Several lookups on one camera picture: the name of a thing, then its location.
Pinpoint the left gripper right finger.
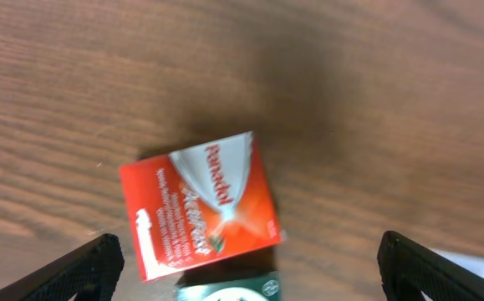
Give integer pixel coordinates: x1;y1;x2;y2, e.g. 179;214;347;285
377;231;484;301

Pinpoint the green round-logo box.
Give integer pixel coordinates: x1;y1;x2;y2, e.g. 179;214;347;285
175;272;282;301

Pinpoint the red Panadol box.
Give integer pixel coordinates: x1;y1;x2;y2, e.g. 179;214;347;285
120;131;283;281

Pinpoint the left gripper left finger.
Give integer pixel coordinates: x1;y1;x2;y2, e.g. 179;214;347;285
0;233;125;301

